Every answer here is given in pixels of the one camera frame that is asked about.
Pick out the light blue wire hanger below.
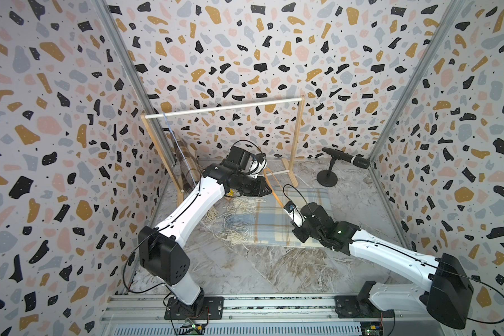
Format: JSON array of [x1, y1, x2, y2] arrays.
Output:
[[162, 112, 183, 163]]

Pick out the wooden clothes hanger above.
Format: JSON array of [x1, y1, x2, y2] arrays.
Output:
[[263, 167, 286, 208]]

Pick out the brown plaid fringed scarf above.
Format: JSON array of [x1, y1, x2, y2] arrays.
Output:
[[172, 136, 202, 193]]

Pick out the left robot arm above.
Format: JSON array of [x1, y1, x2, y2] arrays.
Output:
[[138, 145, 272, 317]]

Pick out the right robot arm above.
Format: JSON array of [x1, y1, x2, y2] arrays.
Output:
[[284, 202, 474, 330]]

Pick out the blue plaid fringed scarf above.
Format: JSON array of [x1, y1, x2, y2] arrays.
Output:
[[202, 188, 321, 248]]

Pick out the black microphone on stand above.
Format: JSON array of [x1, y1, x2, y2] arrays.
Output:
[[316, 146, 370, 188]]

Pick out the wooden clothes rack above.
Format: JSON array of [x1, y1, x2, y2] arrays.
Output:
[[141, 96, 306, 204]]

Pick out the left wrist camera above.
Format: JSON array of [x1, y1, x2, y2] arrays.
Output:
[[249, 153, 267, 175]]

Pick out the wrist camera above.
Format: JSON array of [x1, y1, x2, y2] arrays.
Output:
[[249, 153, 267, 175], [284, 201, 305, 228]]

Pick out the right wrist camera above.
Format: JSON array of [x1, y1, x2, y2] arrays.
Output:
[[284, 201, 305, 228]]

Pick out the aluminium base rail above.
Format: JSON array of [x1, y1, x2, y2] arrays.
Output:
[[97, 293, 458, 335]]

